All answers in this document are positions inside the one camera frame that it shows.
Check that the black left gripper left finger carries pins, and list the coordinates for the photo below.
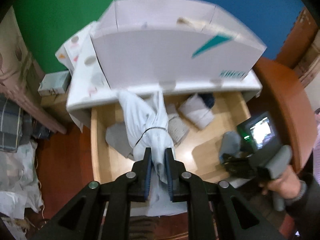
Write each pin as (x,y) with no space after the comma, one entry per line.
(134,186)

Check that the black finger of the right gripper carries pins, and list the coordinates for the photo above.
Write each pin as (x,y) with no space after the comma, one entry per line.
(237,167)

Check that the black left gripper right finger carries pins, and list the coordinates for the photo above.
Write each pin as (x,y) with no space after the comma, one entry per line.
(182,185)

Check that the light blue underwear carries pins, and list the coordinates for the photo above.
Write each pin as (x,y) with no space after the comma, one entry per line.
(230,144)

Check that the white pale-blue garment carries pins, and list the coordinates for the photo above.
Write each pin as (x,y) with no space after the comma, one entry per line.
(146,124)

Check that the wooden drawer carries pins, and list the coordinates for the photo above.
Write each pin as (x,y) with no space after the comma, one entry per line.
(199,151)

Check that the grey ribbed folded underwear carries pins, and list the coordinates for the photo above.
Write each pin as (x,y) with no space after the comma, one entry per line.
(116,137)

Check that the honeycomb patterned folded underwear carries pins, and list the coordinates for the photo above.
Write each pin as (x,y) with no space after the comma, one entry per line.
(177,129)

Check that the dark navy folded underwear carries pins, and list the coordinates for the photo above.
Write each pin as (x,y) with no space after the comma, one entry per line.
(208,98)

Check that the white folded underwear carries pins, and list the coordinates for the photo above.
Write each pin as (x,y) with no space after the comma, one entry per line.
(196,111)

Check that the person's right hand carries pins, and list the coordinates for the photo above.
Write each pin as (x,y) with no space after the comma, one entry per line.
(288,185)

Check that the brown wooden chair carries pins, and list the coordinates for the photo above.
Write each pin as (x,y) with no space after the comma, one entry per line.
(284,97)

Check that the patterned white table cloth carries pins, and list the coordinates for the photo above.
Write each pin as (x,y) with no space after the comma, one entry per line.
(89,87)

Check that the brown cardboard box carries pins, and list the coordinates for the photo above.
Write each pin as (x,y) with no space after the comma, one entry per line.
(55,105)

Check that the white green-printed crumpled sheet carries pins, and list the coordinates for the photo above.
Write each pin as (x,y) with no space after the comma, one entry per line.
(19,188)

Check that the small pale blue box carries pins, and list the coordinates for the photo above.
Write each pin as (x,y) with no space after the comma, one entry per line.
(55,83)

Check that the plaid grey folded cloth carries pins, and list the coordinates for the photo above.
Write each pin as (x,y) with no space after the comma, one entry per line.
(16,126)

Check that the white storage box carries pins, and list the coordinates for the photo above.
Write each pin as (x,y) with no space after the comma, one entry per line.
(148,42)

